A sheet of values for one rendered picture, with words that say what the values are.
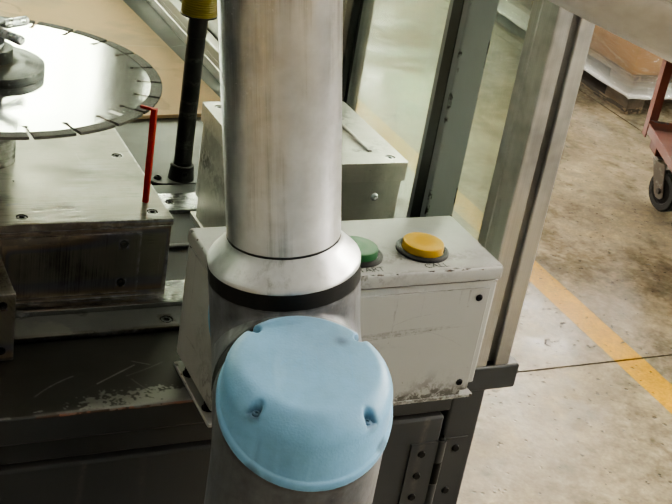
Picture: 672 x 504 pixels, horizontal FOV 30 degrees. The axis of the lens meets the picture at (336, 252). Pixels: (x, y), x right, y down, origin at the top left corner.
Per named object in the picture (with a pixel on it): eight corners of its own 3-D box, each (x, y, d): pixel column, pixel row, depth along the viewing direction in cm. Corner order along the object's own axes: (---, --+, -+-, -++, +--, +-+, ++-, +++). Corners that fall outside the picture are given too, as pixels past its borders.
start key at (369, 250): (364, 252, 119) (367, 233, 118) (382, 273, 116) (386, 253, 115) (325, 255, 117) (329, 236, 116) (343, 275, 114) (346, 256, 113)
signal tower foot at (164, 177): (208, 174, 163) (210, 156, 162) (216, 186, 161) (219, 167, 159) (144, 176, 160) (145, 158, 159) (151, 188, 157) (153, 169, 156)
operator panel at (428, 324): (423, 340, 134) (451, 214, 127) (473, 397, 125) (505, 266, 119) (172, 364, 122) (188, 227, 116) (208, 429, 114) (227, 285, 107)
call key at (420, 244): (428, 248, 122) (432, 230, 121) (448, 268, 119) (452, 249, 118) (392, 251, 120) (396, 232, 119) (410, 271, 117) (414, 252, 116)
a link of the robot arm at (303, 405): (199, 573, 82) (223, 403, 76) (199, 450, 94) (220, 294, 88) (378, 583, 84) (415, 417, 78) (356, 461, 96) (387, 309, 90)
